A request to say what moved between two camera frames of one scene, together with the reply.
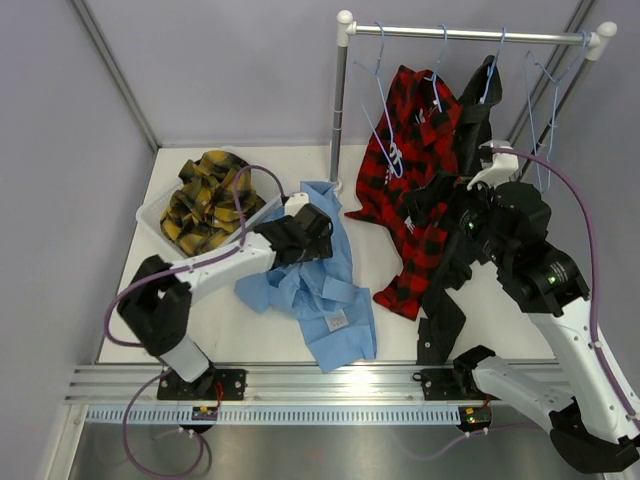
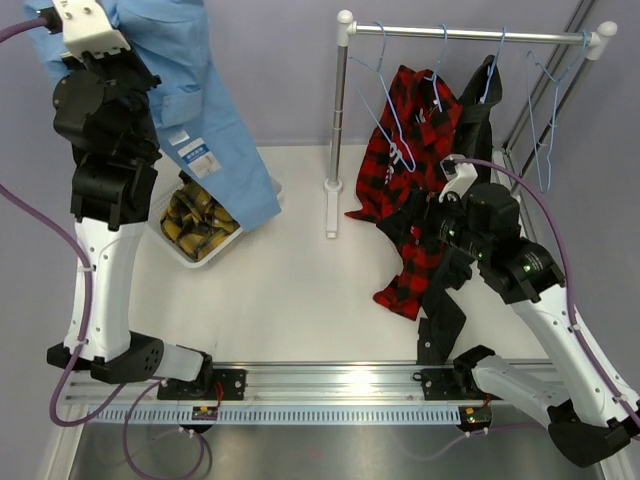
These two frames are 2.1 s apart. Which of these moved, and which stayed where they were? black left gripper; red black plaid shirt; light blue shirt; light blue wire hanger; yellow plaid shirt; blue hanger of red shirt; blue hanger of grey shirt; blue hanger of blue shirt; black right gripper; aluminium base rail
Moved: black right gripper; blue hanger of blue shirt; light blue shirt; black left gripper
Stayed: aluminium base rail; blue hanger of red shirt; red black plaid shirt; blue hanger of grey shirt; yellow plaid shirt; light blue wire hanger
